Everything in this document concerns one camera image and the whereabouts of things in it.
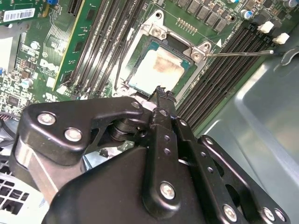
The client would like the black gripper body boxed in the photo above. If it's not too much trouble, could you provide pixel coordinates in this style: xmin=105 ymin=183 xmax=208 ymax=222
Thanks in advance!
xmin=43 ymin=145 xmax=218 ymax=224

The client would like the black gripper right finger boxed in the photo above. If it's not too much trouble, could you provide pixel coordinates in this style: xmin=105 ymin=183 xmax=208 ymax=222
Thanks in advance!
xmin=167 ymin=91 xmax=291 ymax=224

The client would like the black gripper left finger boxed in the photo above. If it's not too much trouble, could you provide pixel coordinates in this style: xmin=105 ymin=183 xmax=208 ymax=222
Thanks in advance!
xmin=13 ymin=85 xmax=182 ymax=211

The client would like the metal locking lever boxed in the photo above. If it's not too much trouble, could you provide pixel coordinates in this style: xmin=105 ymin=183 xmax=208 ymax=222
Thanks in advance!
xmin=206 ymin=49 xmax=275 ymax=57
xmin=114 ymin=27 xmax=135 ymax=93

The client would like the metal socket cover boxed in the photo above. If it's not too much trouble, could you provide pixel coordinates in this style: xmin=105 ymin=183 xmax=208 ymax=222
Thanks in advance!
xmin=134 ymin=92 xmax=159 ymax=112

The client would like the silver CPU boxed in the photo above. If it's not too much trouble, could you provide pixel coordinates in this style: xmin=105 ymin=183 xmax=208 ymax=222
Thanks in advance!
xmin=128 ymin=39 xmax=198 ymax=98

